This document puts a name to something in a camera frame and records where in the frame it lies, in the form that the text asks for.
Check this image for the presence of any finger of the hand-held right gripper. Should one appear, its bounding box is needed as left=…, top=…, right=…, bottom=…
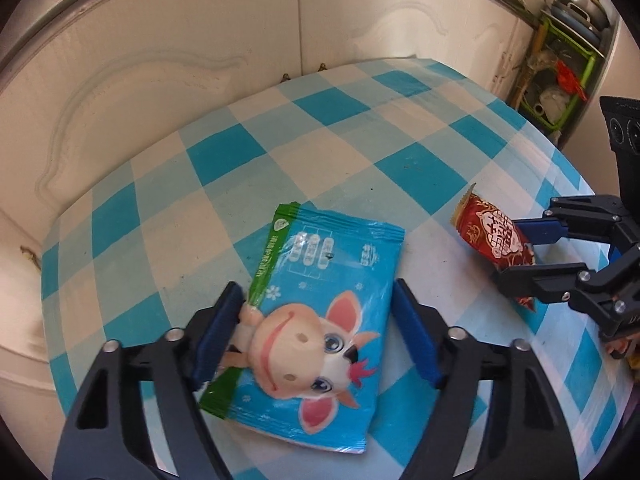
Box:
left=515, top=194, right=640, bottom=250
left=492, top=245, right=640, bottom=334

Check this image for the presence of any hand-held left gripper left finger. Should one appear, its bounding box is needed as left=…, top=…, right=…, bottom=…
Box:
left=50, top=281, right=246, bottom=480

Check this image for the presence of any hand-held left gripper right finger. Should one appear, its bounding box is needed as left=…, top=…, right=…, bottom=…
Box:
left=392, top=278, right=581, bottom=480

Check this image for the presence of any red snack packet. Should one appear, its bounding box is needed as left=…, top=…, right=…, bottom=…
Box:
left=450, top=182, right=538, bottom=313

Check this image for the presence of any blue cartoon cow packet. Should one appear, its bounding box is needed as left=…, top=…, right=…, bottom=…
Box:
left=199, top=201, right=406, bottom=456

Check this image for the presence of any person's right hand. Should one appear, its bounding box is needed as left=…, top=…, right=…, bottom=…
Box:
left=602, top=332, right=640, bottom=361

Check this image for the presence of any red plastic bag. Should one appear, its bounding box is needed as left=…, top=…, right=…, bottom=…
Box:
left=555, top=60, right=589, bottom=102

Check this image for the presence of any green plastic rack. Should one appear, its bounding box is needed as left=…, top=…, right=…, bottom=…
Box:
left=515, top=10, right=601, bottom=133

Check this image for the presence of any stack of steel basins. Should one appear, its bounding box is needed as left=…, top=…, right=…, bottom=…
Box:
left=552, top=0, right=612, bottom=32

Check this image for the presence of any blue checked tablecloth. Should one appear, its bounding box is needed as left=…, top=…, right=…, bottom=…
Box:
left=40, top=57, right=633, bottom=480

